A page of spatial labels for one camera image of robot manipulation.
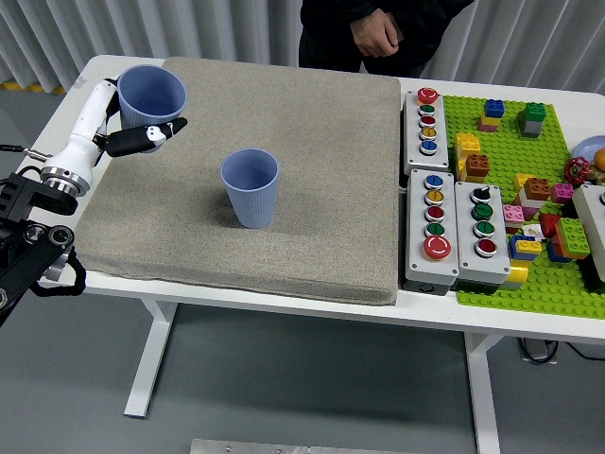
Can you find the blue toy block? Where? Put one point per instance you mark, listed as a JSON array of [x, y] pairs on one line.
[[494, 108], [513, 246], [557, 254]]

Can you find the magenta toy block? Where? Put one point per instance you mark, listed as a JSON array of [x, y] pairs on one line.
[[562, 194]]

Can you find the white table leg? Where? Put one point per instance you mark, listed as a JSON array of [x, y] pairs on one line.
[[484, 402], [151, 354]]

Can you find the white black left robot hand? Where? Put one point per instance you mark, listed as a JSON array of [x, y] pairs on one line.
[[80, 142]]

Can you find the red toy block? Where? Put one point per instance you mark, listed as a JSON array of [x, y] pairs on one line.
[[549, 226]]

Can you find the person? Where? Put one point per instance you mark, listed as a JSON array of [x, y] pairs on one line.
[[331, 33]]

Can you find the large green toy block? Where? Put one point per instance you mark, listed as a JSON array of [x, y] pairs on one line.
[[573, 236]]

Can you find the person's hand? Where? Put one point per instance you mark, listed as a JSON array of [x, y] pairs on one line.
[[375, 35]]

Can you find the translucent yellow toy block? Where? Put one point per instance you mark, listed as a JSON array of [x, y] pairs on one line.
[[516, 276]]

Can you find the small label sticker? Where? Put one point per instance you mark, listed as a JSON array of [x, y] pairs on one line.
[[80, 84]]

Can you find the grey toy block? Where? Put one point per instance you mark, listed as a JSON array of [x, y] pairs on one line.
[[534, 129]]

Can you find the grey-brown fabric mat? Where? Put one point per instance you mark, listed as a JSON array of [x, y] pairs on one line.
[[307, 189]]

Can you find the grey five-button control box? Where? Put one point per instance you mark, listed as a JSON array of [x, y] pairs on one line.
[[437, 161], [418, 269]]

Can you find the red valve wheel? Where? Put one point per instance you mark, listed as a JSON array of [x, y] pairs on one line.
[[577, 171]]

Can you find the orange ball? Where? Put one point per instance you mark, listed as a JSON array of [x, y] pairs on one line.
[[600, 159]]

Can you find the white and pink toy block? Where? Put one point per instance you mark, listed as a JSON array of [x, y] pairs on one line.
[[530, 208]]

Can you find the silver metal plate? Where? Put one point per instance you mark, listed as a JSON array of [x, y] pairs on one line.
[[260, 447]]

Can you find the white pleated curtain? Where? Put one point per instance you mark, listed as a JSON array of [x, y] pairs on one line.
[[142, 28]]

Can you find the green studded baseplate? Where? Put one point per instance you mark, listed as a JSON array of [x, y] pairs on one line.
[[510, 151]]

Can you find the blue ribbed plastic cup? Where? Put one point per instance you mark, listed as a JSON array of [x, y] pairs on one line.
[[151, 94], [253, 198]]

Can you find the white box with black base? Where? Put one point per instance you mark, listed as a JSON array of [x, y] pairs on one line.
[[591, 213]]

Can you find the brown toy block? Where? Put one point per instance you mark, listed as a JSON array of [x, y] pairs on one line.
[[538, 189], [477, 168]]

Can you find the light blue plate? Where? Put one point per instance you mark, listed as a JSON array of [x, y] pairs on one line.
[[588, 144]]

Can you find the grey selector switch control box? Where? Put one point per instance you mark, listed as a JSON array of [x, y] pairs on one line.
[[468, 265]]

